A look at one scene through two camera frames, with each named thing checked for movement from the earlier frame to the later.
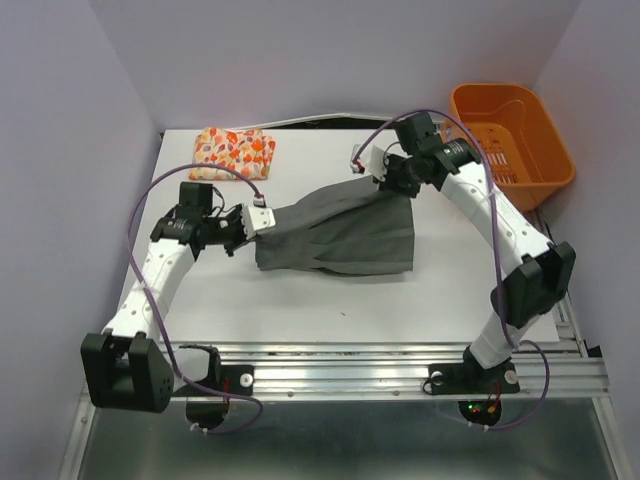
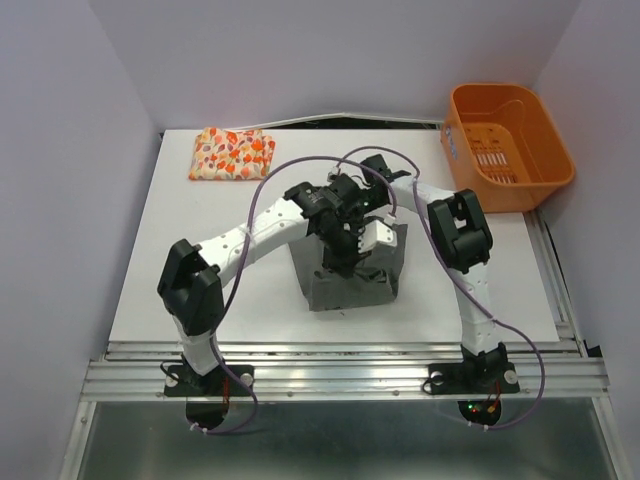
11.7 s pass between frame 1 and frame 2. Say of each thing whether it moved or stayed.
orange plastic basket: stayed
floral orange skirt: stayed
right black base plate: stayed
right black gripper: moved
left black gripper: moved
